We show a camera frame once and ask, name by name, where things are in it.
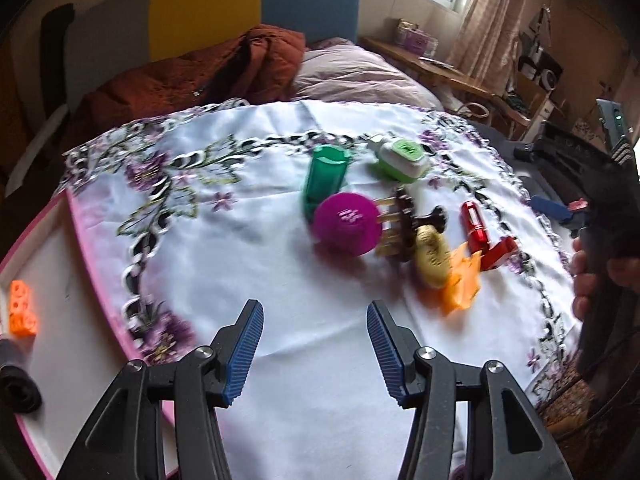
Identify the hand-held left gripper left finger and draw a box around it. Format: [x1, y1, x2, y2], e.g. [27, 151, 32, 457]
[55, 299, 265, 480]

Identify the pink pillow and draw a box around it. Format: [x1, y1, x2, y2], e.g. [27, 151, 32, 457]
[290, 42, 446, 111]

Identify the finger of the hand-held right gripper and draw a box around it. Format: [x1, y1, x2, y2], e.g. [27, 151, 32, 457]
[529, 195, 588, 226]

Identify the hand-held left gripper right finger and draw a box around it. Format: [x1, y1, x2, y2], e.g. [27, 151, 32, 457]
[366, 300, 576, 480]

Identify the green cylinder container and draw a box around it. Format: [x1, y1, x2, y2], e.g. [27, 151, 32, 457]
[301, 144, 354, 222]

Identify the magenta ball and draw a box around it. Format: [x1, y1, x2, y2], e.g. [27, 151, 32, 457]
[312, 192, 384, 259]

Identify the person's right hand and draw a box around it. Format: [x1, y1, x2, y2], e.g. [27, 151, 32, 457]
[571, 237, 640, 322]

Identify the orange perforated block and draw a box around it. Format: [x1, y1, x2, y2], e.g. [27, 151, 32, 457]
[7, 280, 39, 337]

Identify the dark brown hair clip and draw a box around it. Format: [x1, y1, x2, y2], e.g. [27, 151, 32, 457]
[374, 187, 449, 264]

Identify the purple box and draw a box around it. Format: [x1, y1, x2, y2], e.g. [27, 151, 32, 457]
[395, 18, 439, 54]

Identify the floral printed tablecloth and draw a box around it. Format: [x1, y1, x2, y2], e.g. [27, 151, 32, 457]
[61, 99, 583, 480]

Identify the black roll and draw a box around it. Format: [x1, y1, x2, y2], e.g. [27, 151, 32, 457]
[0, 337, 44, 415]

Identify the wooden shelf with devices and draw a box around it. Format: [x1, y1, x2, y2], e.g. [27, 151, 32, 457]
[504, 5, 568, 133]

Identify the wooden desk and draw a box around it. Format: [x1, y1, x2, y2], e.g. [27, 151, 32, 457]
[360, 35, 532, 127]

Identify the red metal cylinder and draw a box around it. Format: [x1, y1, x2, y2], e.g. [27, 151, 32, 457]
[459, 200, 489, 257]

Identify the multicoloured padded headboard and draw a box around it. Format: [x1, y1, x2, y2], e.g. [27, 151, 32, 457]
[65, 0, 362, 103]

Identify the red plastic block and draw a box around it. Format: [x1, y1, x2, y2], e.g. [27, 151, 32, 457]
[480, 236, 519, 272]

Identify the white tray with pink rim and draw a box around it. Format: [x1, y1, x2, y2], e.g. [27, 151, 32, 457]
[0, 191, 182, 480]

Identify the orange plastic piece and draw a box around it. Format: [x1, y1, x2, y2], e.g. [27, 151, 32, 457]
[439, 242, 484, 317]

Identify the green and white box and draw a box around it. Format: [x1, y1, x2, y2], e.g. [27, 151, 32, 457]
[367, 137, 427, 184]

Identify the rust orange blanket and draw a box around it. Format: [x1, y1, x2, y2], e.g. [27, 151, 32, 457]
[75, 24, 307, 126]

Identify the yellow oval soap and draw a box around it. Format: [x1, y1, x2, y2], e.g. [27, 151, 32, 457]
[414, 225, 454, 289]

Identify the beige curtain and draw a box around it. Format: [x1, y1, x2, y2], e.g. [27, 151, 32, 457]
[445, 0, 543, 83]

